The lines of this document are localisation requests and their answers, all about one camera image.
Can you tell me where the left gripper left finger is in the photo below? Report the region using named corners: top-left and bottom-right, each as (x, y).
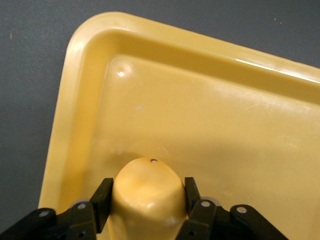
top-left (0, 177), bottom-right (115, 240)

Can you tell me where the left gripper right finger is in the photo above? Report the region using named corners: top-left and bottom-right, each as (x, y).
top-left (174, 176), bottom-right (292, 240)

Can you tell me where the yellow potato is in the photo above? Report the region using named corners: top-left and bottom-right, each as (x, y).
top-left (107, 156), bottom-right (189, 240)

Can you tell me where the yellow plastic tray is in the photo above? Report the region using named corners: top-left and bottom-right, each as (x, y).
top-left (37, 11), bottom-right (320, 240)

